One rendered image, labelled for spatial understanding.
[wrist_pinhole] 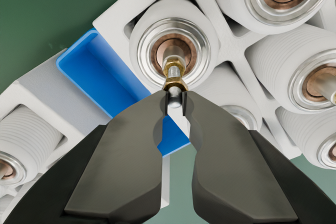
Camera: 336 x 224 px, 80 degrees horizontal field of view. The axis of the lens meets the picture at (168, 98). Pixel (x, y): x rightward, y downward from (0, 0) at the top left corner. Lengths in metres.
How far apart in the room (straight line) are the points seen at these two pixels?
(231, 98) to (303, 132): 0.14
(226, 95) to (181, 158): 0.44
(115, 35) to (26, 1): 0.29
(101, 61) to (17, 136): 0.24
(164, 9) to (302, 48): 0.15
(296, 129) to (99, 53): 0.41
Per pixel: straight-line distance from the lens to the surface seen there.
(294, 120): 0.36
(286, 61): 0.26
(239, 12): 0.22
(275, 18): 0.22
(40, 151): 0.38
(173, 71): 0.16
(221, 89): 0.26
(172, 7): 0.21
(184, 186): 0.77
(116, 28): 0.29
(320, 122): 0.34
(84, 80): 0.43
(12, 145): 0.37
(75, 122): 0.40
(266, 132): 0.38
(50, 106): 0.39
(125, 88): 0.52
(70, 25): 0.51
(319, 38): 0.26
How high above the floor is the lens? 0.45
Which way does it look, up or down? 60 degrees down
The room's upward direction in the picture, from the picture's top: 178 degrees counter-clockwise
